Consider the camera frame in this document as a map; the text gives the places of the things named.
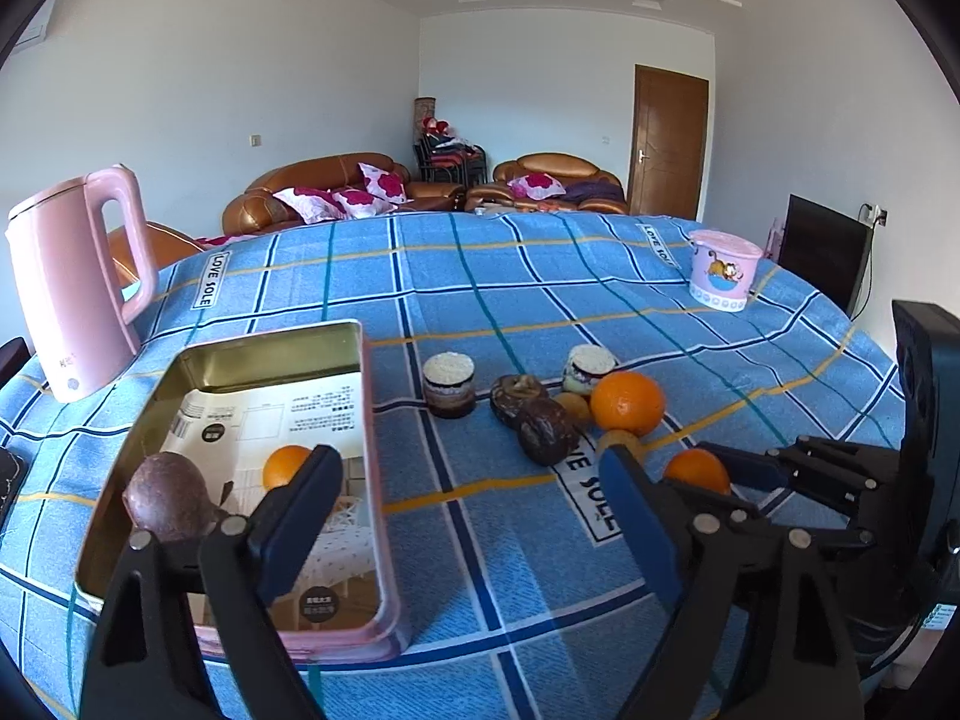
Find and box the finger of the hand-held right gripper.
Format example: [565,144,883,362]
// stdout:
[806,502,912,601]
[701,439,905,515]

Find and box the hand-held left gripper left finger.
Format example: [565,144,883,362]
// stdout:
[79,444,344,720]

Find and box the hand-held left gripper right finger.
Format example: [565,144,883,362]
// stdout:
[598,444,863,720]

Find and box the small orange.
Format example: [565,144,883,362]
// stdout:
[262,445,314,492]
[664,448,732,496]

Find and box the smooth purple passion fruit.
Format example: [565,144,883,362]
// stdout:
[122,452,230,543]

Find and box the pink metal tin box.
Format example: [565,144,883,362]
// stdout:
[75,320,412,665]

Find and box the wrinkled dark passion fruit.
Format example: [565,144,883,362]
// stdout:
[516,397,580,466]
[490,373,552,428]

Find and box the small yellow fruit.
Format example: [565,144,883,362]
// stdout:
[553,391,593,428]
[596,429,646,466]

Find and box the printed paper leaflet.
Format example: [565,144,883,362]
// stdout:
[165,379,380,631]

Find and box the large orange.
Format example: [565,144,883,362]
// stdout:
[589,370,667,438]

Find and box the pink cartoon mug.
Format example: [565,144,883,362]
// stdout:
[686,229,764,314]

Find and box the black television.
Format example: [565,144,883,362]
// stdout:
[776,193,875,316]

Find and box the blue plaid tablecloth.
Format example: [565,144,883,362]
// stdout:
[0,211,908,720]

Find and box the black phone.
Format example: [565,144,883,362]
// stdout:
[0,446,31,526]

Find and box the brown leather chair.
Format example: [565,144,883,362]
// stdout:
[105,221,207,290]

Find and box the white red floral pillow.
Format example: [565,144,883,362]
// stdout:
[330,187,398,218]
[508,172,565,200]
[358,162,410,203]
[274,186,346,224]

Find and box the purple blanket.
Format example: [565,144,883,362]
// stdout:
[562,180,623,205]

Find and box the pink electric kettle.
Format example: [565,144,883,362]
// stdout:
[7,163,160,403]

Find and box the brown wooden door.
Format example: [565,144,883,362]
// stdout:
[626,64,710,218]

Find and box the long brown leather sofa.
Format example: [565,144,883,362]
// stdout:
[221,152,466,236]

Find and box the brown leather armchair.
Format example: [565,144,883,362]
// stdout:
[465,154,629,217]

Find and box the stack of dark chairs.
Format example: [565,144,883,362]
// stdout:
[412,131,488,188]

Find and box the white air conditioner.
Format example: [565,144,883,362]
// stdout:
[15,0,57,50]

